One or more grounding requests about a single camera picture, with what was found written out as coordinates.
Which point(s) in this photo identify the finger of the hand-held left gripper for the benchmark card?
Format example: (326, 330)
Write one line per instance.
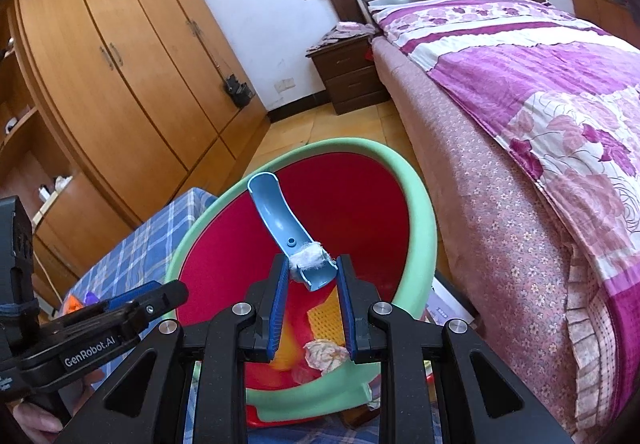
(132, 296)
(165, 296)

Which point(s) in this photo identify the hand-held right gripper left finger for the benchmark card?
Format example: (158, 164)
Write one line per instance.
(280, 314)

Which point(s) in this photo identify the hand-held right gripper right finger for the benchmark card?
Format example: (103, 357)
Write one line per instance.
(347, 304)

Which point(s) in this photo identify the yellow mesh cloth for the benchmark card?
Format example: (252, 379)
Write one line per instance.
(325, 319)

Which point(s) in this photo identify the orange plastic bag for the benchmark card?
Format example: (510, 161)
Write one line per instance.
(73, 304)

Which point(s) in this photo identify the white tissue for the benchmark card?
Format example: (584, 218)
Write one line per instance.
(322, 354)

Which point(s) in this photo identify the white cotton tuft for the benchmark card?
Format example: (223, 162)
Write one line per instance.
(310, 258)

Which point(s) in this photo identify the red bucket with green rim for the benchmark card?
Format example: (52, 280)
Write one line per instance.
(350, 204)

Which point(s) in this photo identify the light blue plastic scoop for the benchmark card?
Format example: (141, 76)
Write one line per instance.
(270, 209)

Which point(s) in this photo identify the person's left hand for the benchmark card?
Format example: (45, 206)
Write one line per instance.
(35, 424)

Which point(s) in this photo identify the blue plaid tablecloth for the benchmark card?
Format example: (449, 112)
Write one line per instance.
(150, 234)

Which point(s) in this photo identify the stack of papers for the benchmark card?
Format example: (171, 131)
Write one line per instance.
(445, 304)

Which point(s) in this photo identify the beige power strip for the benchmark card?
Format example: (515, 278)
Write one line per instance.
(45, 211)

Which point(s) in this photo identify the white crumpled paper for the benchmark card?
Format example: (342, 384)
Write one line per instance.
(61, 184)

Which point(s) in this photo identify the bed with pink bedspread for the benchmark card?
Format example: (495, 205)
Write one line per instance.
(500, 249)

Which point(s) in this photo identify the small white black item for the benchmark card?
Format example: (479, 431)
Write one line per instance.
(9, 128)

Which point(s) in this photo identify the black hanging bag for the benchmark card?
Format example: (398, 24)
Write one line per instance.
(239, 91)

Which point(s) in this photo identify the dark wooden nightstand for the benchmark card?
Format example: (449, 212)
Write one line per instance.
(350, 79)

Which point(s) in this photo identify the folded floral cloth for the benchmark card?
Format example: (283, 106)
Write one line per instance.
(340, 36)

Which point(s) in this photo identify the bed with purple quilt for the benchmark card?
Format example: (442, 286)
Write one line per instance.
(525, 74)

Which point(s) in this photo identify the light wooden nightstand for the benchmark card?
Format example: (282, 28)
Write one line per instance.
(600, 14)

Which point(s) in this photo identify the wall socket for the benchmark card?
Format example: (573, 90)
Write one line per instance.
(285, 84)

